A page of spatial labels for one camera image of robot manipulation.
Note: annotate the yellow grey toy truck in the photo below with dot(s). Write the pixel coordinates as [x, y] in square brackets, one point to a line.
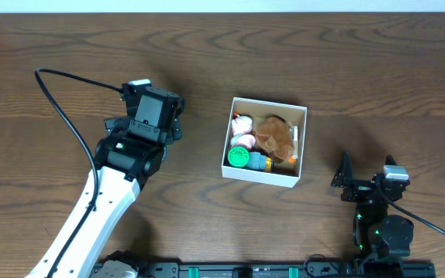
[259, 162]

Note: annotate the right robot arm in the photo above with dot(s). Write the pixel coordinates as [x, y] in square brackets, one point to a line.
[375, 231]

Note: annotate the pink white duck toy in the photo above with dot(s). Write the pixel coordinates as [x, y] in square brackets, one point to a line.
[242, 132]

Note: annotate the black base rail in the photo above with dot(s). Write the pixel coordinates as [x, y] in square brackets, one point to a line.
[125, 264]

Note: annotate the green round plastic toy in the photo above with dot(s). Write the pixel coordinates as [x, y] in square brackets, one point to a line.
[238, 157]

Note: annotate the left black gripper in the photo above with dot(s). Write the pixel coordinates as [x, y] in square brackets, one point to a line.
[177, 129]

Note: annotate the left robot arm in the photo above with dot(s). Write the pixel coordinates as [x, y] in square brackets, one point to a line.
[132, 151]

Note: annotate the brown plush toy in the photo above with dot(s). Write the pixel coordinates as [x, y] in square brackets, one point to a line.
[273, 136]

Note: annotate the white cardboard box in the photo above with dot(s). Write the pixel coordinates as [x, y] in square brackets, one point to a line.
[285, 174]

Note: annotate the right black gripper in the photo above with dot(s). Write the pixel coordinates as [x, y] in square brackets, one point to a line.
[362, 184]

